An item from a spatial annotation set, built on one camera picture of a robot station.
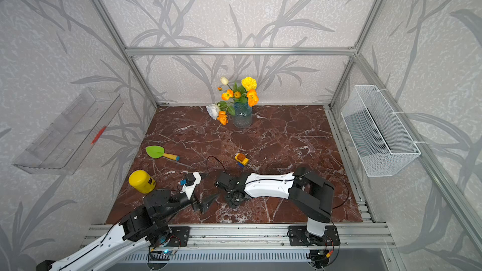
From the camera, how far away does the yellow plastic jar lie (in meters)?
0.80

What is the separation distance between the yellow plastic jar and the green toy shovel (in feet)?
0.49

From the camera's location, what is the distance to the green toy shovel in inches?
38.2
